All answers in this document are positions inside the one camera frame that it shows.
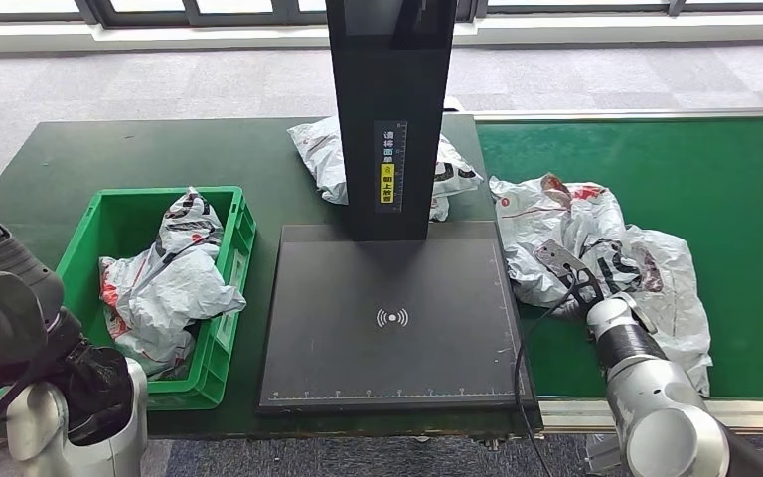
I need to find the black inbound scanner machine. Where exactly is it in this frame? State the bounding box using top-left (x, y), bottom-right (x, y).
top-left (257, 0), bottom-right (534, 416)

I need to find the white parcel bag brown tear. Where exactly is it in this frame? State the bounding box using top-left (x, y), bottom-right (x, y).
top-left (488, 172), bottom-right (646, 311)

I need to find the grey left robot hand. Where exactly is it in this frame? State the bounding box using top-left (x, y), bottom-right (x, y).
top-left (0, 191), bottom-right (86, 368)

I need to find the yellow black label strip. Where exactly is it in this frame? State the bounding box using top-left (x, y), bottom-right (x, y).
top-left (373, 120), bottom-right (409, 214)

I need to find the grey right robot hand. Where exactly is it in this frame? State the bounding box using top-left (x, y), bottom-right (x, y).
top-left (601, 243), bottom-right (665, 304)

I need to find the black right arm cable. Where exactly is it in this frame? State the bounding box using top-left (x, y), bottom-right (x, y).
top-left (513, 282), bottom-right (587, 477)

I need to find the dark window frame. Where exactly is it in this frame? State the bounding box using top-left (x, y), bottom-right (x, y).
top-left (0, 0), bottom-right (763, 28)

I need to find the green conveyor belt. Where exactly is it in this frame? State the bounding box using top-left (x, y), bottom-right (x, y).
top-left (473, 116), bottom-right (763, 402)

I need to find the green plastic crate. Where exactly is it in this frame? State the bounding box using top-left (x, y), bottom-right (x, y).
top-left (55, 186), bottom-right (257, 412)

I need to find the plain white parcel bag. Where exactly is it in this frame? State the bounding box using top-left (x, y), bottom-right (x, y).
top-left (618, 224), bottom-right (714, 398)

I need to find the grey parcel bag red lettering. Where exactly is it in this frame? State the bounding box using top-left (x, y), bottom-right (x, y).
top-left (98, 187), bottom-right (247, 382)

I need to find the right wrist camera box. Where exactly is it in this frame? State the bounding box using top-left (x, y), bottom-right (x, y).
top-left (533, 238), bottom-right (607, 321)

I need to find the white parcel bag black print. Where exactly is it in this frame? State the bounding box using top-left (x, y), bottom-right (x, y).
top-left (285, 96), bottom-right (485, 224)

